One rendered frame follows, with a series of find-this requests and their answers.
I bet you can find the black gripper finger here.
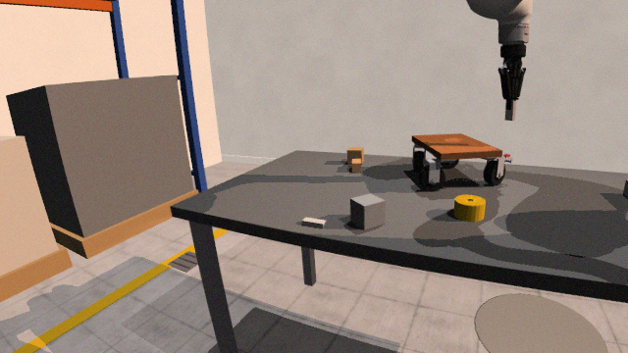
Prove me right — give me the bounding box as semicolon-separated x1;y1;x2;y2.
498;61;517;121
514;64;526;121

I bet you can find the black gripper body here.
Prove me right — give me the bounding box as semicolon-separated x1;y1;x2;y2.
500;44;526;75

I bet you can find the yellow rolled strap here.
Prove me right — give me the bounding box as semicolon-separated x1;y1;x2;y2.
453;195;486;222

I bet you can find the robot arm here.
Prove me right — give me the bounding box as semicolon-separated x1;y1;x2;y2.
466;0;533;45

